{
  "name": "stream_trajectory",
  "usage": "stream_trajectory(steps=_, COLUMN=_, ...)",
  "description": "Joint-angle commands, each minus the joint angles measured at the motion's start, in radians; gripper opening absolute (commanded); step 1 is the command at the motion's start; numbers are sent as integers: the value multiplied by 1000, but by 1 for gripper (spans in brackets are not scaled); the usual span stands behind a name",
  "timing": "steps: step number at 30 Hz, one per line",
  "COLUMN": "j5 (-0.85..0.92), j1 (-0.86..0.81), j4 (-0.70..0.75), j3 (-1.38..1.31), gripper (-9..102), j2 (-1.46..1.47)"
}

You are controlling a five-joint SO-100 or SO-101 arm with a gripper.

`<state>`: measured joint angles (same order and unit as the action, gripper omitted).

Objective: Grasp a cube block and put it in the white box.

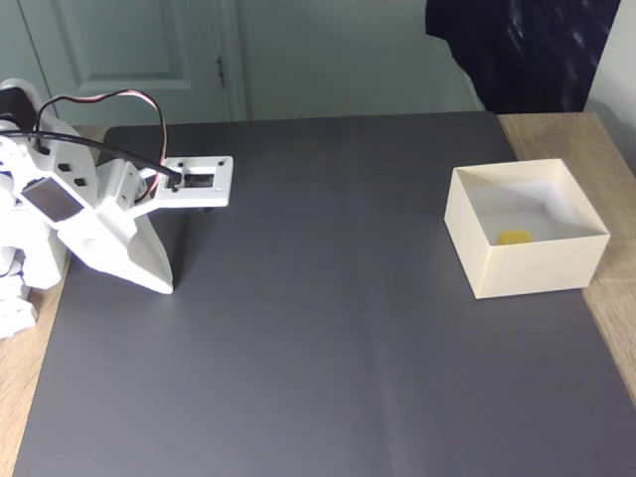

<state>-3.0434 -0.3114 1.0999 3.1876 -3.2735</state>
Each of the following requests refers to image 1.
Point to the yellow cube block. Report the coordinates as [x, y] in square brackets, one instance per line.
[514, 237]

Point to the white open box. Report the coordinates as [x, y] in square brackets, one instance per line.
[536, 268]

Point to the pale green panel door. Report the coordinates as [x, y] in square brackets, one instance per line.
[134, 45]

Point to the dark grey table mat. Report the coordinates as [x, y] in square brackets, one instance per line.
[298, 298]

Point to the dark hanging cloth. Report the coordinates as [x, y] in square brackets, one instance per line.
[526, 54]

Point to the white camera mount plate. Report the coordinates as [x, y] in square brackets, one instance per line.
[221, 194]

